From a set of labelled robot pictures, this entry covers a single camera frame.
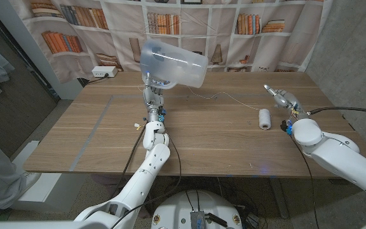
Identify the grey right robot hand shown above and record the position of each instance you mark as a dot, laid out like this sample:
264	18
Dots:
286	98

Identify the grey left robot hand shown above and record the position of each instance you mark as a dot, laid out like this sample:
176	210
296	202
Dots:
152	100

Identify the translucent pitcher with blue lid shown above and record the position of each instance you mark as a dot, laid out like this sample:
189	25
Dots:
176	63

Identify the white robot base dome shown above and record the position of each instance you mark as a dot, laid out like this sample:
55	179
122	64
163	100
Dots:
176	210

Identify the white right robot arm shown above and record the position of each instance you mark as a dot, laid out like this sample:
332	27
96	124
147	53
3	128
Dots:
338	156

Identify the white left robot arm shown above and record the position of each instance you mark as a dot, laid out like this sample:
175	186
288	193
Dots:
151	165

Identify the white power strip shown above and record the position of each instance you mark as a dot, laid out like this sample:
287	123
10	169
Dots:
102	71

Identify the grey tape outline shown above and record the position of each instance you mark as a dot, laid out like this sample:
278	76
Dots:
89	138

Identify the printed bookshelf backdrop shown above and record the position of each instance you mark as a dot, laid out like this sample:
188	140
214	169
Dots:
249	31

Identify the grey metal table leg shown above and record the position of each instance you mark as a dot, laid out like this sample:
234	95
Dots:
280	197

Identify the silver finned box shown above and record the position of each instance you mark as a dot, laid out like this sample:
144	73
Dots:
197	220

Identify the white floor platform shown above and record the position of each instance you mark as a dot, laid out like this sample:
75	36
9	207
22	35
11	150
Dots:
52	191

